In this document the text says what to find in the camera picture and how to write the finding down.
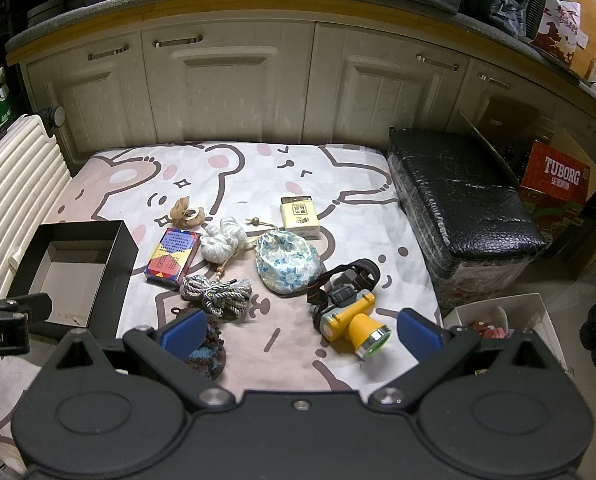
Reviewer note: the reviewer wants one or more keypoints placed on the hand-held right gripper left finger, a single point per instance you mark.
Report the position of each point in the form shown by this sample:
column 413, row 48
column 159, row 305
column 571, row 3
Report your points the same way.
column 182, row 334

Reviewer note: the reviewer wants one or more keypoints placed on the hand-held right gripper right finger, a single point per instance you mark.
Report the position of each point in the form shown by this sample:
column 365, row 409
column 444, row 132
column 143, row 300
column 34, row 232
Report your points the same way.
column 420, row 336

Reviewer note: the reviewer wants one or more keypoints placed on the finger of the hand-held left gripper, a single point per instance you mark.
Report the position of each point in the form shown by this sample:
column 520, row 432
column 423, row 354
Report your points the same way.
column 37, row 307

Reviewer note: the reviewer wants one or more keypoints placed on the dark crochet piece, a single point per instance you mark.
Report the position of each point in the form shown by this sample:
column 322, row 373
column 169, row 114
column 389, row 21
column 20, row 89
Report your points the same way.
column 210, row 355

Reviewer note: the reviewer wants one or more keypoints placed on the colourful patterned box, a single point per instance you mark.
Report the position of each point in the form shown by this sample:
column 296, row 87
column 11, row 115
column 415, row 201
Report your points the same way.
column 171, row 256

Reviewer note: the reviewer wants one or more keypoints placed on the black box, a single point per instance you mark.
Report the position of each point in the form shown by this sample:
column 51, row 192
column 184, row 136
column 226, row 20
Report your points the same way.
column 120, row 280

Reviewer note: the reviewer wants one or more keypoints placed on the white yarn bundle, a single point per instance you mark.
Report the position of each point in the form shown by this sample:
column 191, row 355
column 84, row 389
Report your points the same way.
column 222, row 242

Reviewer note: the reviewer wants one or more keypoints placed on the brown fabric flower hair clip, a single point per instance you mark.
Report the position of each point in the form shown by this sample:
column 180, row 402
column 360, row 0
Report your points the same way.
column 185, row 214

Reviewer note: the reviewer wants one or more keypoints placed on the cream and gold small pack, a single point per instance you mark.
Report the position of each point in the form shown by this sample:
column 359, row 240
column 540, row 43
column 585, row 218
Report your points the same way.
column 300, row 217

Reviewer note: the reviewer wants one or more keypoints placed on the white floor box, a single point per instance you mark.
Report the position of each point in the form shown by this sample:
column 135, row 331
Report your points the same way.
column 465, row 317

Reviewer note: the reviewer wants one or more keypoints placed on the white ribbed radiator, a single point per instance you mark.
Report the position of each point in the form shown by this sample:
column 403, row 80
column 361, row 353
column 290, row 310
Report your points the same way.
column 17, row 180

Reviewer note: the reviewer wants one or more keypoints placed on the black padded bench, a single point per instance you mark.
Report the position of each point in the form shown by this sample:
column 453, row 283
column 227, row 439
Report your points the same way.
column 458, row 195

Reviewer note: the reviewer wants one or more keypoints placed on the bear printed blanket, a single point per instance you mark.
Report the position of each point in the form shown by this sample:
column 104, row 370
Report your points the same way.
column 298, row 175

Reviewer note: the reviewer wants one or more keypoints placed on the brown cardboard sheet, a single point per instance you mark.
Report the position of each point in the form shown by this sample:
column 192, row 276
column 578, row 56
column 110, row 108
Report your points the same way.
column 490, row 142

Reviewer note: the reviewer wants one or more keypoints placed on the red beer carton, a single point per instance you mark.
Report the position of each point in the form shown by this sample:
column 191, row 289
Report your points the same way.
column 555, row 172

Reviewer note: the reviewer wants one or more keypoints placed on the cream cabinet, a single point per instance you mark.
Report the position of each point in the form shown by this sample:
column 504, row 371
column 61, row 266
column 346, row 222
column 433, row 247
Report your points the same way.
column 288, row 85

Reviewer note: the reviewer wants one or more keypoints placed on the red and white bag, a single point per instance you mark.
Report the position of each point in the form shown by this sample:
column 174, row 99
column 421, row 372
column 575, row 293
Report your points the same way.
column 560, row 30

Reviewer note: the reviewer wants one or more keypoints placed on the grey fan heater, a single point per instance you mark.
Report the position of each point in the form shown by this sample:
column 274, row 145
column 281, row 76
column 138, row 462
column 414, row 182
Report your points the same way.
column 534, row 7

